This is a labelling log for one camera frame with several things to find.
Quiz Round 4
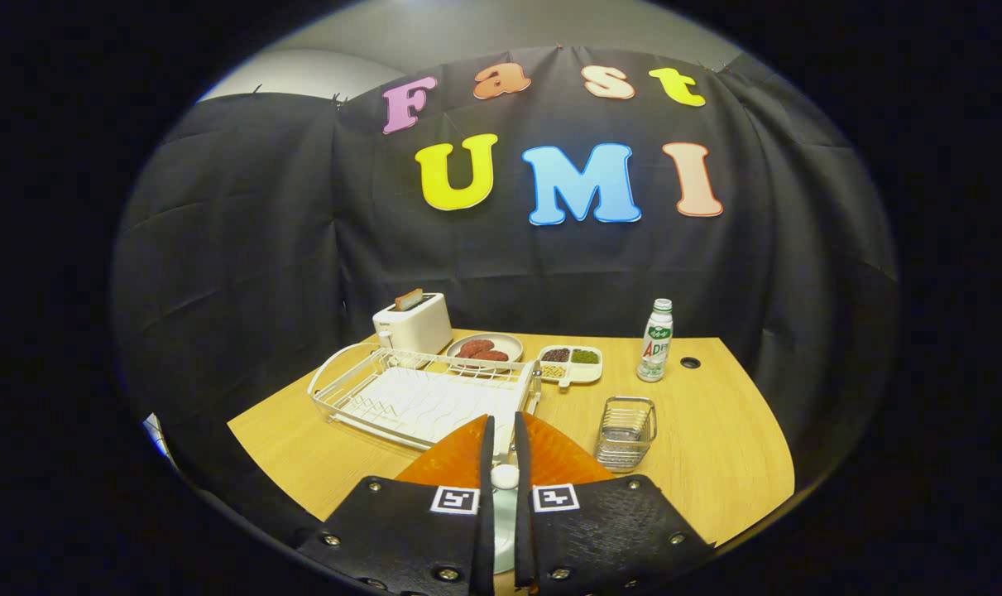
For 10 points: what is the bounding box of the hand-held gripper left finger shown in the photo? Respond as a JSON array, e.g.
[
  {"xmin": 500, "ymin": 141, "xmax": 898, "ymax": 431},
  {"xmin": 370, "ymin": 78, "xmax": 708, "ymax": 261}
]
[{"xmin": 295, "ymin": 414, "xmax": 496, "ymax": 596}]

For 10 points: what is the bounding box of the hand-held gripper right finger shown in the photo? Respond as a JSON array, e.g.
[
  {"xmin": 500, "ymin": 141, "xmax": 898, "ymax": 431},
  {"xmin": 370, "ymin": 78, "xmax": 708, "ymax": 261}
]
[{"xmin": 513, "ymin": 411, "xmax": 715, "ymax": 593}]

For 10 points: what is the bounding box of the checked handle spoon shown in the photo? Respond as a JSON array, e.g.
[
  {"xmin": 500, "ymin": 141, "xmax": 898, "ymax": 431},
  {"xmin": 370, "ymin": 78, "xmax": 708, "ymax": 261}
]
[{"xmin": 491, "ymin": 443, "xmax": 520, "ymax": 491}]

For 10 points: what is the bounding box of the white wire dish rack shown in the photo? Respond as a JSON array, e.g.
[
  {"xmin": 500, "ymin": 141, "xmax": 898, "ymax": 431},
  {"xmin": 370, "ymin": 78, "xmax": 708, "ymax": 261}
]
[{"xmin": 308, "ymin": 341, "xmax": 544, "ymax": 452}]

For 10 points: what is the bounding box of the pale green plate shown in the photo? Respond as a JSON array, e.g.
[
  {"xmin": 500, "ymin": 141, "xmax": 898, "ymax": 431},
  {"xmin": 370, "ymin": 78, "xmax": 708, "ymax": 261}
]
[{"xmin": 493, "ymin": 487, "xmax": 518, "ymax": 576}]

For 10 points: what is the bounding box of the metal wire basket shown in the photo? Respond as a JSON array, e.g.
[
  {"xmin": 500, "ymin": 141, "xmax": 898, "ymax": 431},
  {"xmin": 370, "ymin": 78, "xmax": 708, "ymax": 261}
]
[{"xmin": 593, "ymin": 396, "xmax": 658, "ymax": 473}]

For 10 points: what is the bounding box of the beige plate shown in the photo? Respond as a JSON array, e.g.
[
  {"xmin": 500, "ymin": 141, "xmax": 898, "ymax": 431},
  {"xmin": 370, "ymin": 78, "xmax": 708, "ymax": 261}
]
[{"xmin": 446, "ymin": 332, "xmax": 525, "ymax": 369}]

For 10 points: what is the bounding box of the white drip tray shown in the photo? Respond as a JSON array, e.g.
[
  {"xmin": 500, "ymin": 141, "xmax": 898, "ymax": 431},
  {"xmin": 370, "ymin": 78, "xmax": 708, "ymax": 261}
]
[{"xmin": 335, "ymin": 364, "xmax": 535, "ymax": 452}]

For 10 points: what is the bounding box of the white divided tray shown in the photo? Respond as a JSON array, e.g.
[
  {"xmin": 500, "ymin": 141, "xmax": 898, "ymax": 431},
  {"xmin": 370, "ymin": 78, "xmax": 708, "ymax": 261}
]
[{"xmin": 538, "ymin": 344, "xmax": 603, "ymax": 388}]

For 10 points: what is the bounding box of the white toaster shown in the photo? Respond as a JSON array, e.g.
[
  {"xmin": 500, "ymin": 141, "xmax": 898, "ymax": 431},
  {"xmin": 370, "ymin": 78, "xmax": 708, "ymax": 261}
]
[{"xmin": 372, "ymin": 291, "xmax": 453, "ymax": 357}]

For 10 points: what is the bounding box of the white green drink bottle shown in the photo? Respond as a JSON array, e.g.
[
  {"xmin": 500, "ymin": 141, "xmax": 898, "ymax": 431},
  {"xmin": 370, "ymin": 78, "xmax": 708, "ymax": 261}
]
[{"xmin": 636, "ymin": 298, "xmax": 674, "ymax": 383}]

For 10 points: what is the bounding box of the black backdrop cloth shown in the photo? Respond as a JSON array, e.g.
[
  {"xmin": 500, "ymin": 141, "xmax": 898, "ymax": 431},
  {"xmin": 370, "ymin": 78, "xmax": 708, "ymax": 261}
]
[{"xmin": 110, "ymin": 46, "xmax": 900, "ymax": 547}]

